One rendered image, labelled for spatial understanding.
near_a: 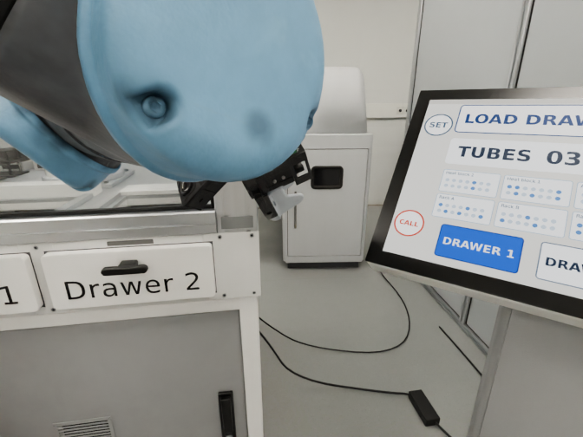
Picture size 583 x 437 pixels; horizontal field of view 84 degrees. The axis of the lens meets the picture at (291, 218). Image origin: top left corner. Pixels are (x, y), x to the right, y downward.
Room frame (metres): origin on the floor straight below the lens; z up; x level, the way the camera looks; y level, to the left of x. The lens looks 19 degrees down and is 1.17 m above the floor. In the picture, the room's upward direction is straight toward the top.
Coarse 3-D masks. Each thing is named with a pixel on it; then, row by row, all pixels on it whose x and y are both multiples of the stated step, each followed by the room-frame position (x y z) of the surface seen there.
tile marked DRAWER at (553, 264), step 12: (540, 240) 0.35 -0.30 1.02; (540, 252) 0.35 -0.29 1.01; (552, 252) 0.34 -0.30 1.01; (564, 252) 0.34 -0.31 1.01; (576, 252) 0.33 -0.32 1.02; (540, 264) 0.34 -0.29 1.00; (552, 264) 0.33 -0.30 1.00; (564, 264) 0.33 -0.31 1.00; (576, 264) 0.32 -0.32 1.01; (540, 276) 0.33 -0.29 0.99; (552, 276) 0.32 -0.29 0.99; (564, 276) 0.32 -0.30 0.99; (576, 276) 0.32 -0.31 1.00; (576, 288) 0.31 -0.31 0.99
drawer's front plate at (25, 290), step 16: (0, 256) 0.51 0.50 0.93; (16, 256) 0.51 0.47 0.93; (0, 272) 0.50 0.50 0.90; (16, 272) 0.50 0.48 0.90; (32, 272) 0.51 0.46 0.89; (16, 288) 0.50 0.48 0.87; (32, 288) 0.50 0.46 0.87; (0, 304) 0.49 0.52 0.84; (16, 304) 0.50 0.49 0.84; (32, 304) 0.50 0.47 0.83
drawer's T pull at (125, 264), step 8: (120, 264) 0.51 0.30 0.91; (128, 264) 0.51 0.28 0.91; (136, 264) 0.51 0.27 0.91; (144, 264) 0.51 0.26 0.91; (104, 272) 0.49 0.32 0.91; (112, 272) 0.49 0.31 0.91; (120, 272) 0.49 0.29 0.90; (128, 272) 0.49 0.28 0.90; (136, 272) 0.50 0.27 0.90; (144, 272) 0.50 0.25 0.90
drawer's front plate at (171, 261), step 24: (48, 264) 0.51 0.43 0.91; (72, 264) 0.51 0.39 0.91; (96, 264) 0.52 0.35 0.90; (168, 264) 0.54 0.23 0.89; (192, 264) 0.55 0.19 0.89; (72, 288) 0.51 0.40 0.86; (96, 288) 0.52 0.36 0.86; (120, 288) 0.53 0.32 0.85; (144, 288) 0.53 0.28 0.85; (168, 288) 0.54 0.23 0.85
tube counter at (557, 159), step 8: (552, 144) 0.43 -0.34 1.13; (560, 144) 0.43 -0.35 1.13; (568, 144) 0.42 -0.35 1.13; (576, 144) 0.42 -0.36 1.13; (552, 152) 0.42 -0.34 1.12; (560, 152) 0.42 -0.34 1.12; (568, 152) 0.41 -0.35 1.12; (576, 152) 0.41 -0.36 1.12; (544, 160) 0.42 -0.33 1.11; (552, 160) 0.42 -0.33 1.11; (560, 160) 0.41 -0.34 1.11; (568, 160) 0.41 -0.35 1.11; (576, 160) 0.40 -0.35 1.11; (544, 168) 0.41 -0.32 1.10; (552, 168) 0.41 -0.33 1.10; (560, 168) 0.40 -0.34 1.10; (568, 168) 0.40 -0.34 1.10; (576, 168) 0.40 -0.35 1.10
